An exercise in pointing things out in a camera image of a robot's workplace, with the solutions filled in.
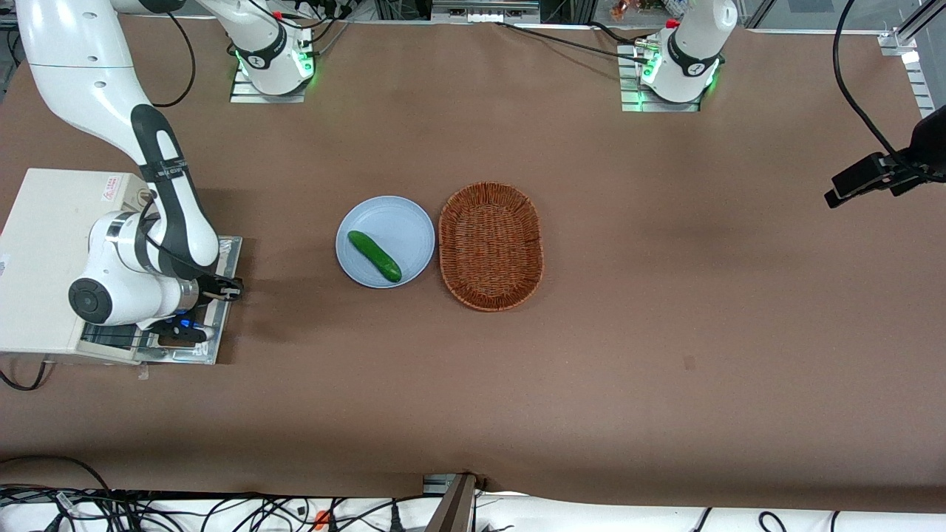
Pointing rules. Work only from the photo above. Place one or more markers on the red warning sticker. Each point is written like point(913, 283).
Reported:
point(111, 189)

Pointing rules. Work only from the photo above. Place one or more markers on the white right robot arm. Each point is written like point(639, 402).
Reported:
point(74, 66)

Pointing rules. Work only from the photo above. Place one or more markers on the green cucumber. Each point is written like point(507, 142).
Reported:
point(374, 256)

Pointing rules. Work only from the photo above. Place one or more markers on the brown wicker basket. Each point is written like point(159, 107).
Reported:
point(491, 247)

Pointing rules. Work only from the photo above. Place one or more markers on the white toaster oven body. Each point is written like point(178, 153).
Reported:
point(44, 244)

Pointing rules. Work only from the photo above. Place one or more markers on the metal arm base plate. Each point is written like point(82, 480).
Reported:
point(244, 94)
point(632, 100)

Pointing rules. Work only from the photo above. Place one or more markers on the brown paper table cover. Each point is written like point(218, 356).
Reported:
point(665, 332)

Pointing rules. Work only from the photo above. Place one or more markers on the grey power strip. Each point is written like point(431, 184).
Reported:
point(484, 11)

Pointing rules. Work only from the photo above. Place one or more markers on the clear tape piece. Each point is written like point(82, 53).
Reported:
point(143, 372)

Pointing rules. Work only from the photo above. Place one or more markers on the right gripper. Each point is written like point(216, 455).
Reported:
point(212, 288)

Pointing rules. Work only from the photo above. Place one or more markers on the aluminium profile post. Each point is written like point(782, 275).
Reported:
point(452, 506)

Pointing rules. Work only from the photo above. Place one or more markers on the aluminium frame rail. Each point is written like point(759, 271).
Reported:
point(913, 63)

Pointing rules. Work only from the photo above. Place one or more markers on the round oven knob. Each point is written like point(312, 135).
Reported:
point(145, 197)

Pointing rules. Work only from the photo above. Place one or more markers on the light blue plate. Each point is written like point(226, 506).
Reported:
point(403, 229)

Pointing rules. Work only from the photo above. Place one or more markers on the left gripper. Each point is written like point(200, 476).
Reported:
point(904, 175)

